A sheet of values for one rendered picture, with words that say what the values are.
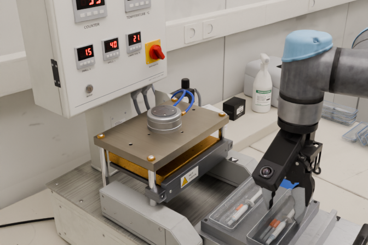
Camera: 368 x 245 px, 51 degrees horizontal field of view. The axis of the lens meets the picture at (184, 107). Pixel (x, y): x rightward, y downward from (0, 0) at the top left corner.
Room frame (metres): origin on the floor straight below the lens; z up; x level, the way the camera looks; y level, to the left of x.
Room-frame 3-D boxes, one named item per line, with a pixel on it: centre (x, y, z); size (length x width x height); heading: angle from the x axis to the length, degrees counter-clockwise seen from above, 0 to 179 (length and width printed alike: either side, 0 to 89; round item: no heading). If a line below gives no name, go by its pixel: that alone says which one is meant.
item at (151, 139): (0.83, 0.06, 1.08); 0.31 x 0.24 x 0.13; 141
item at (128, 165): (0.80, 0.04, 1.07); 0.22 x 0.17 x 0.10; 141
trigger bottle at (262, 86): (1.54, -0.34, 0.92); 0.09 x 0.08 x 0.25; 3
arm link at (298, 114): (0.62, -0.20, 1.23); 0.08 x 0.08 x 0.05
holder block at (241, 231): (0.63, -0.16, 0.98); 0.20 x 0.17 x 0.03; 141
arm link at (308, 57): (0.62, -0.21, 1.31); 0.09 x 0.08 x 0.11; 63
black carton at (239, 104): (1.49, -0.21, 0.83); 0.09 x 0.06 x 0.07; 140
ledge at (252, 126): (1.47, -0.21, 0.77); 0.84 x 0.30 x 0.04; 133
